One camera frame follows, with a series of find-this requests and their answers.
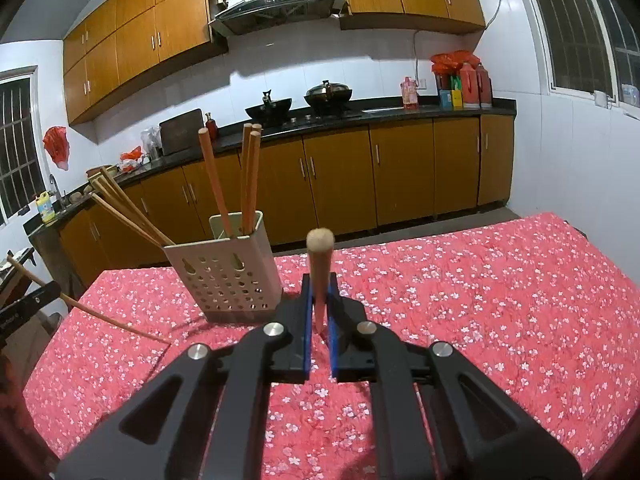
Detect black gas stove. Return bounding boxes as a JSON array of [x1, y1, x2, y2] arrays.
[[259, 107, 364, 127]]

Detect brown lower kitchen cabinets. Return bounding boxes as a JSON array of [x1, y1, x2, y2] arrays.
[[57, 112, 516, 283]]

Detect pink bottle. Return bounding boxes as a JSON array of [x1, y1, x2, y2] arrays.
[[399, 75, 420, 111]]

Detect clear plastic bag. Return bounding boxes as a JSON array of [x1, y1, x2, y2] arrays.
[[140, 127, 162, 159]]

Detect red floral tablecloth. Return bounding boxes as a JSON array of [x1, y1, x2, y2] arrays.
[[22, 212, 640, 480]]

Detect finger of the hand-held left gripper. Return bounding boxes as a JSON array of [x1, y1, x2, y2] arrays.
[[0, 281, 62, 337]]

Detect dark cutting board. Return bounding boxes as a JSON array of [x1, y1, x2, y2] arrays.
[[158, 108, 205, 157]]

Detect yellow detergent bottle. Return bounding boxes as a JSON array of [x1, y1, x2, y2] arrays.
[[34, 190, 57, 225]]

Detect perforated metal utensil holder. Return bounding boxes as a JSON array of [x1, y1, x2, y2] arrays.
[[162, 210, 285, 324]]

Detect red bag over thermoses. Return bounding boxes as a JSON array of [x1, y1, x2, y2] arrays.
[[430, 50, 482, 77]]

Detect red plastic bag on wall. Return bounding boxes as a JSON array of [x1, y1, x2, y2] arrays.
[[42, 126, 72, 171]]

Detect wooden chopstick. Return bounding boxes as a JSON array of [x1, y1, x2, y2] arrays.
[[7, 254, 172, 346], [90, 192, 167, 249], [198, 127, 234, 239], [99, 164, 175, 246], [247, 131, 263, 235], [248, 123, 264, 235], [241, 122, 254, 235], [90, 178, 170, 247], [306, 228, 335, 334]]

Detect red plastic bag on counter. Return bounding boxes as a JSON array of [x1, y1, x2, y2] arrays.
[[119, 145, 145, 172]]

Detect black open wok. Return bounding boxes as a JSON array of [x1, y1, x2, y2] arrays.
[[244, 89, 294, 124]]

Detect green and yellow boxes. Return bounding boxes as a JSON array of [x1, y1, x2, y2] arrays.
[[438, 74, 464, 109]]

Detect brown upper cabinets long row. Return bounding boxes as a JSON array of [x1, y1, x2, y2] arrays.
[[62, 0, 230, 127]]

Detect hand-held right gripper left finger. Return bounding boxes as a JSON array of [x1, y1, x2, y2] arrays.
[[55, 273, 316, 480]]

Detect black wok with lid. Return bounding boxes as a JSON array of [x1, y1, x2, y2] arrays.
[[303, 79, 354, 111]]

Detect small barred window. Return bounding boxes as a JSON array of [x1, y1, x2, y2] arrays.
[[0, 66, 47, 223]]

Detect large barred window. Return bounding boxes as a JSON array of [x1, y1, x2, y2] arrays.
[[514, 0, 640, 112]]

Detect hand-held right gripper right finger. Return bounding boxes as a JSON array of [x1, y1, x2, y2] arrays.
[[327, 273, 584, 480]]

